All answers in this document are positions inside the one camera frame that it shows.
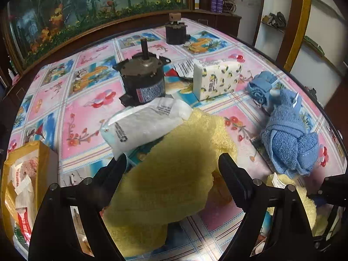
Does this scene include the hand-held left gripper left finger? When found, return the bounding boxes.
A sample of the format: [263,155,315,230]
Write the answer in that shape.
[28,153,128,261]

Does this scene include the dark tool on shelf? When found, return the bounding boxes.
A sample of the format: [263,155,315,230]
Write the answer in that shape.
[261,11,287,28]

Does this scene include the black motor with wooden knob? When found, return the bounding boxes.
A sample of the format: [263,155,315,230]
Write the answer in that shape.
[165,12,191,46]

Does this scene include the aquarium with plants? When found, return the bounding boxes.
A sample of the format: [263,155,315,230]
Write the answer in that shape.
[5,0,191,69]

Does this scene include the dark blue terry towel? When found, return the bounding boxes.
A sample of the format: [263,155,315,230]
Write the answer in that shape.
[273,132,320,180]

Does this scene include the pink printed tablecloth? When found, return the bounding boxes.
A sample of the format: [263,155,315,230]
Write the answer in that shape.
[7,18,343,261]

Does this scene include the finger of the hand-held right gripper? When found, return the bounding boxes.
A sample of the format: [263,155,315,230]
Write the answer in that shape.
[307,175,348,206]

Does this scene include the lemon print tissue pack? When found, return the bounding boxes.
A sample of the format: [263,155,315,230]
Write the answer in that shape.
[192,60,243,102]

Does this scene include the yellow cardboard box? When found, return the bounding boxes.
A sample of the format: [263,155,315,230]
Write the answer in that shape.
[1,141,59,254]

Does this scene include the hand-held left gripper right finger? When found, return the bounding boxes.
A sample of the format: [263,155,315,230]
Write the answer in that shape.
[218,152,316,261]

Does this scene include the large black electric motor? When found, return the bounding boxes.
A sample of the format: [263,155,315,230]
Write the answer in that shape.
[113,38,171,107]

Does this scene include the white bag with red print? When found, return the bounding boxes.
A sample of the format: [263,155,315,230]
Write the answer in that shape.
[163,58,207,81]

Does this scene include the large yellow terry towel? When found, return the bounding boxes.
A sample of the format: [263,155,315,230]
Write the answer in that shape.
[103,107,239,259]

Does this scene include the white desiccant packet blue print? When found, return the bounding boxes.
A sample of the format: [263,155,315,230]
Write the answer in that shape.
[100,97,193,161]

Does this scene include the clear plastic bag red print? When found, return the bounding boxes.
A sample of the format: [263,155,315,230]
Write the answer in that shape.
[11,158,38,246]

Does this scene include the light blue towel white label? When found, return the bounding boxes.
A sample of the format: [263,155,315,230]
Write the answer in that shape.
[259,88,303,169]

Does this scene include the small rolled blue cloth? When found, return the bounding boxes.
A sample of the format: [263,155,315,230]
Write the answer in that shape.
[247,71,281,105]

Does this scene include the yellow towel with white label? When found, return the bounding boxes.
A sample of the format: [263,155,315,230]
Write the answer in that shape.
[265,172,331,238]

